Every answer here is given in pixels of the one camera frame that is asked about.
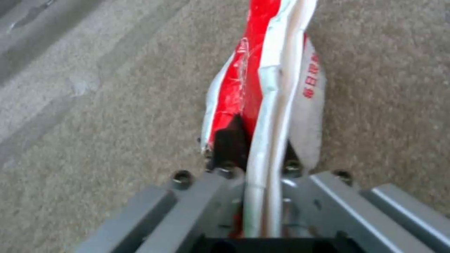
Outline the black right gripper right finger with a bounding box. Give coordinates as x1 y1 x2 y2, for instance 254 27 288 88
280 140 450 253

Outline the red and white plastic wrapper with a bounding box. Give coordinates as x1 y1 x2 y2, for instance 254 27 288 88
200 0 325 238

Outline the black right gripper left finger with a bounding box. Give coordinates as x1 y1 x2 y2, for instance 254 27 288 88
74 115 252 253

